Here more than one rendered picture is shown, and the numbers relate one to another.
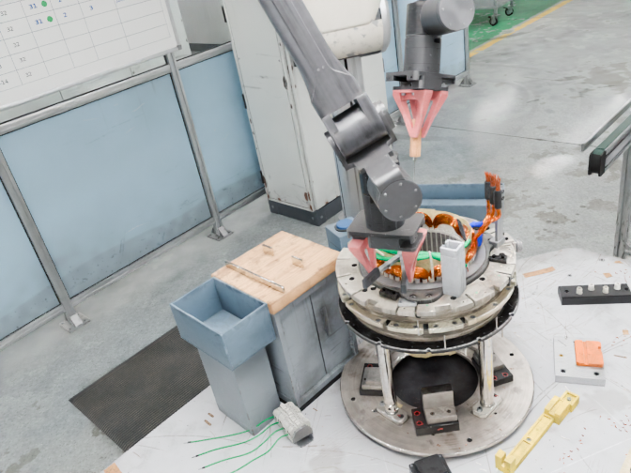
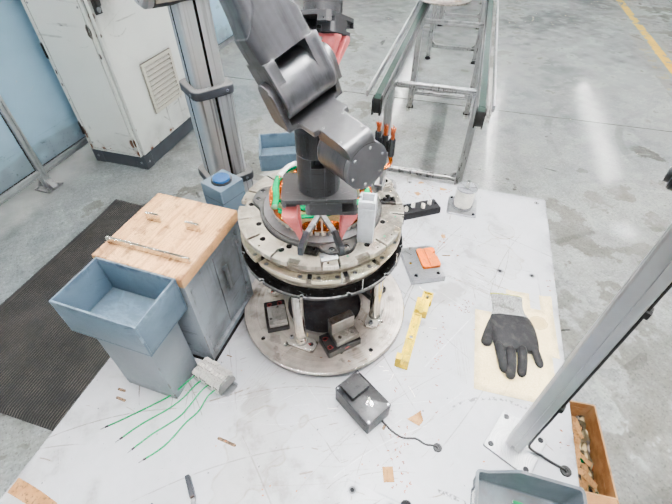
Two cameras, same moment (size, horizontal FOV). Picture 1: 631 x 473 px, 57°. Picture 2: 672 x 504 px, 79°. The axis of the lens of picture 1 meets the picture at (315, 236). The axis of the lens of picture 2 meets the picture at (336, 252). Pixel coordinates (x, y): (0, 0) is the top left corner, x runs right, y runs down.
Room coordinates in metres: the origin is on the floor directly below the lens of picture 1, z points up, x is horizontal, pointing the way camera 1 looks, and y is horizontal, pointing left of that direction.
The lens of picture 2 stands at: (0.34, 0.12, 1.59)
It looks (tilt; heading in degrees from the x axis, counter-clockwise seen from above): 45 degrees down; 328
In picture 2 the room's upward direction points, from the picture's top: straight up
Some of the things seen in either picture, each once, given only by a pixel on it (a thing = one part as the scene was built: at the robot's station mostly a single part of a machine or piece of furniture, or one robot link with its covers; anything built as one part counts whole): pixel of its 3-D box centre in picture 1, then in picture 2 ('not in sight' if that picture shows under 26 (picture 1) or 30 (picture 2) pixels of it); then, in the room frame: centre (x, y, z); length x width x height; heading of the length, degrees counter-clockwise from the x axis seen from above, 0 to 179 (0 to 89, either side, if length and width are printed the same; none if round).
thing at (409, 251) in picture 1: (399, 253); (331, 214); (0.73, -0.12, 1.21); 0.07 x 0.07 x 0.09; 60
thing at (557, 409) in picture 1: (539, 427); (415, 325); (0.71, -0.33, 0.80); 0.22 x 0.04 x 0.03; 126
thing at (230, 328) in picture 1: (234, 360); (142, 337); (0.90, 0.21, 0.92); 0.17 x 0.11 x 0.28; 40
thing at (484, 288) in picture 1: (423, 259); (321, 208); (0.88, -0.18, 1.09); 0.32 x 0.32 x 0.01
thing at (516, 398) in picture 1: (433, 377); (324, 302); (0.88, -0.18, 0.80); 0.39 x 0.39 x 0.01
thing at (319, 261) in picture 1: (278, 268); (170, 235); (1.00, 0.09, 1.05); 0.20 x 0.19 x 0.02; 130
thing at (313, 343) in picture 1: (291, 323); (189, 283); (1.00, 0.09, 0.91); 0.19 x 0.19 x 0.26; 40
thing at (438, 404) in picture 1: (438, 404); (343, 328); (0.76, -0.16, 0.85); 0.06 x 0.04 x 0.05; 86
